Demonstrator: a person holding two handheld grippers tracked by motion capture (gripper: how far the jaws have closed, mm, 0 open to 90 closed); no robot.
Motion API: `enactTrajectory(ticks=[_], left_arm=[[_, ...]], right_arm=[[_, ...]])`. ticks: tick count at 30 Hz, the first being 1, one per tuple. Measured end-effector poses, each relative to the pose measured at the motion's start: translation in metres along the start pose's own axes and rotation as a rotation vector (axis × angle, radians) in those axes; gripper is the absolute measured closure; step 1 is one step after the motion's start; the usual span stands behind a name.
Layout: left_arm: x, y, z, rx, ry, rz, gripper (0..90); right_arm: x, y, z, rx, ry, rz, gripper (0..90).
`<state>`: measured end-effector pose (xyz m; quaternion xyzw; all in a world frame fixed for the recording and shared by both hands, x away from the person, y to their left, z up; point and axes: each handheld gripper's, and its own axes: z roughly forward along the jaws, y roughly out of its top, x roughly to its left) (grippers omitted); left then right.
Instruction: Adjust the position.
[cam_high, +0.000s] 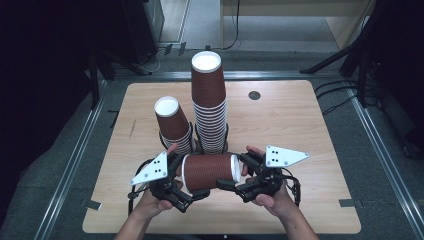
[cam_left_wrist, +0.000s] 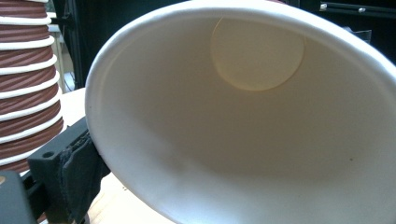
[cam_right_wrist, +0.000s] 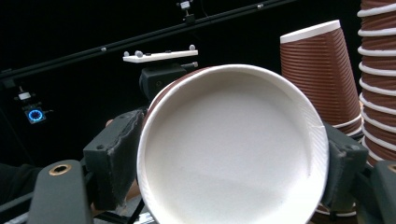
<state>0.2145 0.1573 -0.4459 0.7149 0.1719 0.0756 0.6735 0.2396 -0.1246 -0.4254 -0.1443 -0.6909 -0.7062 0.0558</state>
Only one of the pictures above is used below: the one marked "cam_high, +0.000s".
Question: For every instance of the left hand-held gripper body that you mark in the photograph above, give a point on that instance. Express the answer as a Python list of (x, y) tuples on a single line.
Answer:
[(153, 170)]

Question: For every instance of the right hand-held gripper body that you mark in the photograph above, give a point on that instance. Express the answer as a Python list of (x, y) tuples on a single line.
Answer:
[(283, 156)]

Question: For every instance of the brown ribbed paper cup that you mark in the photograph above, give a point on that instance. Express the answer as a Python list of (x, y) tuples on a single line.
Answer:
[(206, 171)]

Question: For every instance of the stack of brown paper cups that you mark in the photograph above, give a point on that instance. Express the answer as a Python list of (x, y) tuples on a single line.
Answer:
[(171, 123), (208, 86)]

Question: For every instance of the person's left hand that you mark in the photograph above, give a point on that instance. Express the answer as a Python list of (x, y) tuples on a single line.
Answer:
[(151, 205)]

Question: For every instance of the person's right hand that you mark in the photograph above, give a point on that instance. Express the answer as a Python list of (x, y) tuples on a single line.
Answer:
[(280, 203)]

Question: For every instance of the black round table grommet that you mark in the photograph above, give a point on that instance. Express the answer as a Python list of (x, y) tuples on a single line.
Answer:
[(254, 95)]

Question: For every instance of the dark equipment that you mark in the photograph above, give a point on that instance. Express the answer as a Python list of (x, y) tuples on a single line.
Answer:
[(410, 133)]

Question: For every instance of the black tripod stand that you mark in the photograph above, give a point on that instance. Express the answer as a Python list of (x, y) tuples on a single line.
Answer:
[(361, 50)]

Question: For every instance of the black cabinet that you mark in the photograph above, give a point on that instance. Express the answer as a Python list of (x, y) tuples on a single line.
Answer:
[(143, 30)]

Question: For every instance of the light wooden furniture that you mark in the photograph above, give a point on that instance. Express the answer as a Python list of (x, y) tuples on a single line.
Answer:
[(343, 26)]

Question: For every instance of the metal floor rail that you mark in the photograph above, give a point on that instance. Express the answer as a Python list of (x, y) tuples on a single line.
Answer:
[(71, 166), (383, 150), (266, 75)]

